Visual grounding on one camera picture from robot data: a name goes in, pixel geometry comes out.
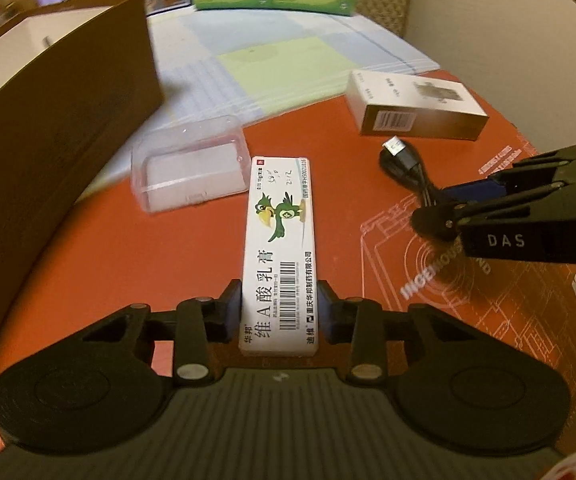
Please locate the pale checkered cloth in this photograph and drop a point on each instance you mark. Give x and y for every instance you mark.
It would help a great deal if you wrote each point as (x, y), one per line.
(278, 60)

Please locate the orange printed mat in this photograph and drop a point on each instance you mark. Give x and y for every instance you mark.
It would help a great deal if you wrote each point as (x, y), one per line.
(143, 270)

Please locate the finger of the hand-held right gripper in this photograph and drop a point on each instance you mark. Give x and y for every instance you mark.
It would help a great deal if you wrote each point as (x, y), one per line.
(472, 191)
(435, 220)

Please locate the white and gold box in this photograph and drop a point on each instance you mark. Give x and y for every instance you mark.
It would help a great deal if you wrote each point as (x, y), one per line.
(417, 105)

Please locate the white ointment box with bird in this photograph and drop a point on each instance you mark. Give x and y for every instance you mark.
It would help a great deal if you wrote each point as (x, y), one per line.
(280, 260)

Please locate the clear plastic case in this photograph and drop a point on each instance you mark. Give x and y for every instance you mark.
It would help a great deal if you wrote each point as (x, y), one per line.
(188, 165)

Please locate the brown box with white inside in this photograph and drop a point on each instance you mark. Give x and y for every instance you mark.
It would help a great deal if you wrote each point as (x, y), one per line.
(43, 160)

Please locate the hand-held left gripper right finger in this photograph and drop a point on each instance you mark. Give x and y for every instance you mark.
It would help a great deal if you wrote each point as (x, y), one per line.
(327, 310)

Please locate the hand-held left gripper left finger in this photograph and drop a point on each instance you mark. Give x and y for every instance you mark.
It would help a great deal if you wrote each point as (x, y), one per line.
(233, 305)

